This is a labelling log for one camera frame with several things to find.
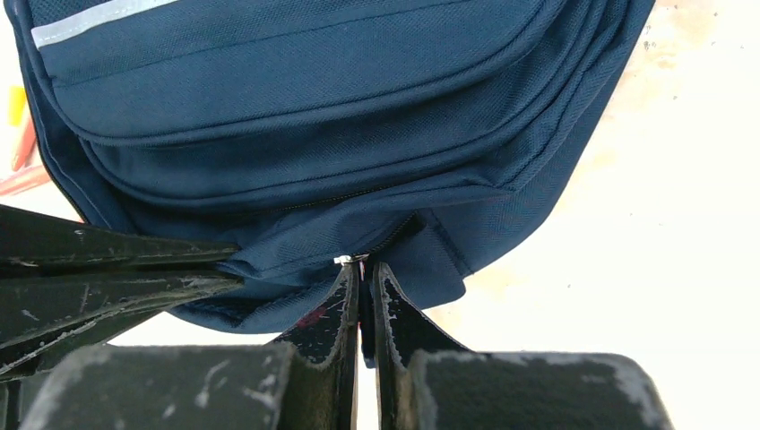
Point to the white yellow marker pen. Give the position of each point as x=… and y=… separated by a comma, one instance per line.
x=16, y=105

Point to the navy blue backpack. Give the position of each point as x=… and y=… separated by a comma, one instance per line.
x=434, y=136

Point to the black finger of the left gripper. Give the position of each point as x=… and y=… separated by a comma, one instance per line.
x=43, y=319
x=34, y=244

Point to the middle orange pen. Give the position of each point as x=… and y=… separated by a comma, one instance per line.
x=24, y=180

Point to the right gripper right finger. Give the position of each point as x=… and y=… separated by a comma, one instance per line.
x=428, y=380

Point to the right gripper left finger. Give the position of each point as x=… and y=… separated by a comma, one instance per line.
x=303, y=379

